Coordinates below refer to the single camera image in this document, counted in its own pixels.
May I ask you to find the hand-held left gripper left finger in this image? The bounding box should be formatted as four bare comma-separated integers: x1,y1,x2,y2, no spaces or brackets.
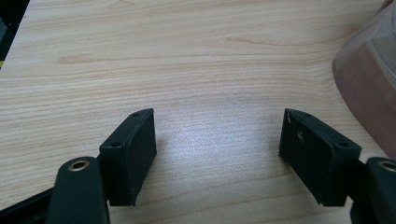
98,107,158,207

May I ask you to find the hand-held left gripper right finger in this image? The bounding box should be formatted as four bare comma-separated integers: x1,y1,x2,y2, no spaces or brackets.
278,107,362,208

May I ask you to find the brown rounded object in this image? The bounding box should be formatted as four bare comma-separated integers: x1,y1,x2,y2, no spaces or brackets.
332,0,396,161

